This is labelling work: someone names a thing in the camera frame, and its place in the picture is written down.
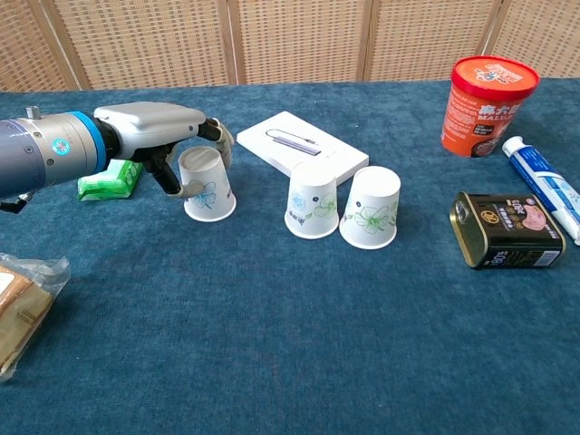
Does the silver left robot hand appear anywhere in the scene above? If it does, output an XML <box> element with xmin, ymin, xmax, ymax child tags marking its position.
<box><xmin>92</xmin><ymin>101</ymin><xmax>237</xmax><ymax>200</ymax></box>

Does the white cup blue flower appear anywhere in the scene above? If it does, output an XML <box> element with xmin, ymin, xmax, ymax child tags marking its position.
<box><xmin>178</xmin><ymin>145</ymin><xmax>237</xmax><ymax>223</ymax></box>

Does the white cup green flower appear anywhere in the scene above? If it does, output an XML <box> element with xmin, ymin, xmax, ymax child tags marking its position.
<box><xmin>338</xmin><ymin>166</ymin><xmax>402</xmax><ymax>250</ymax></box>
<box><xmin>284</xmin><ymin>162</ymin><xmax>341</xmax><ymax>240</ymax></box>

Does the green wet wipes pack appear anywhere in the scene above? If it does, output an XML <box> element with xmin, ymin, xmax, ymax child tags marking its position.
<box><xmin>77</xmin><ymin>158</ymin><xmax>145</xmax><ymax>202</ymax></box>

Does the woven bamboo folding screen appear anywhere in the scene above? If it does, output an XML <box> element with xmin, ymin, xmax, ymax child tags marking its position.
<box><xmin>0</xmin><ymin>0</ymin><xmax>580</xmax><ymax>94</ymax></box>

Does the white USB hub box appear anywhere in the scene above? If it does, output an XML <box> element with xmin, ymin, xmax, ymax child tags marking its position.
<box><xmin>236</xmin><ymin>111</ymin><xmax>371</xmax><ymax>187</ymax></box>

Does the bread in clear bag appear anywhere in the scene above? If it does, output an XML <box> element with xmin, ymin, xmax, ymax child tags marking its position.
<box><xmin>0</xmin><ymin>252</ymin><xmax>72</xmax><ymax>384</ymax></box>

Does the red instant noodle tub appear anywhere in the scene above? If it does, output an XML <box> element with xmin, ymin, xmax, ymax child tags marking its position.
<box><xmin>440</xmin><ymin>55</ymin><xmax>541</xmax><ymax>159</ymax></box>

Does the black luncheon meat can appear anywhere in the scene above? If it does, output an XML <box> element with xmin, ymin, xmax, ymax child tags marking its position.
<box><xmin>449</xmin><ymin>190</ymin><xmax>567</xmax><ymax>270</ymax></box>

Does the white blue toothpaste tube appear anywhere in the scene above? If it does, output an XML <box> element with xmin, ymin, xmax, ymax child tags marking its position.
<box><xmin>501</xmin><ymin>135</ymin><xmax>580</xmax><ymax>247</ymax></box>

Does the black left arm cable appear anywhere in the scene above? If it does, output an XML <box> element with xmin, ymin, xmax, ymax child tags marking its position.
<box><xmin>0</xmin><ymin>191</ymin><xmax>36</xmax><ymax>214</ymax></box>

